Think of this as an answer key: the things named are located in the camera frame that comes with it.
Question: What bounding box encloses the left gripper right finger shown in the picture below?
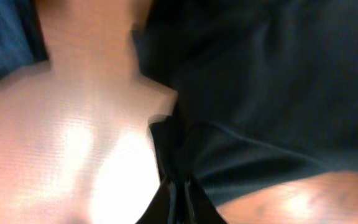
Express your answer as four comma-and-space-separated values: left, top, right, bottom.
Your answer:
184, 176, 227, 224

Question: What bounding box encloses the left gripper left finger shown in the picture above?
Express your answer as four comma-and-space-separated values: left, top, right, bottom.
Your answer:
136, 178, 177, 224

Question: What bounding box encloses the black t-shirt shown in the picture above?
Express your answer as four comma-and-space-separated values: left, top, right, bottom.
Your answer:
132, 0, 358, 205

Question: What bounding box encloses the folded black garment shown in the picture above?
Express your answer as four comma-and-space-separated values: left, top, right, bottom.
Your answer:
21, 0, 49, 62

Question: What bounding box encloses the folded blue shorts top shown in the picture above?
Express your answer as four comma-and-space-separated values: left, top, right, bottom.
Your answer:
0, 0, 36, 79

